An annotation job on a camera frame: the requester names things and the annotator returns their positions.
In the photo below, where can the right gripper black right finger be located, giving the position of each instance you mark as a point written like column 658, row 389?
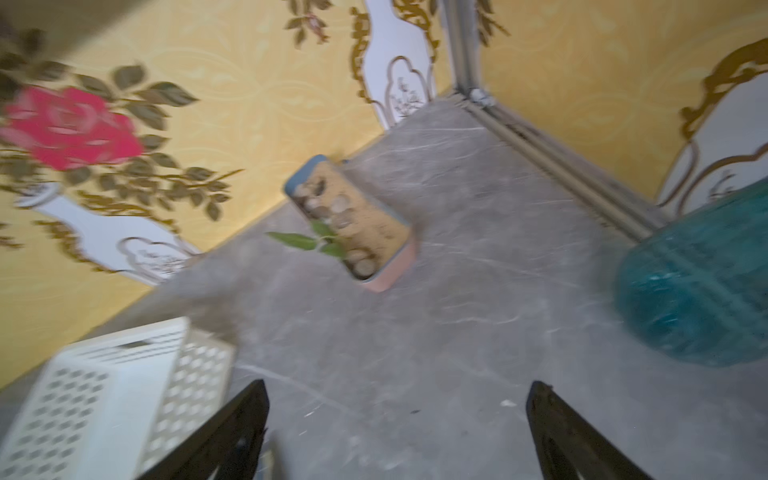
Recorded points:
column 569, row 447

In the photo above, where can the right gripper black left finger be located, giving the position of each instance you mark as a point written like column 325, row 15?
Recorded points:
column 227, row 446

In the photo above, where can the white perforated plastic basket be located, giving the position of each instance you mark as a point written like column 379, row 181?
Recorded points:
column 114, row 406

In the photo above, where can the teal spray bottle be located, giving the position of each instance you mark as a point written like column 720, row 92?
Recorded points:
column 696, row 290

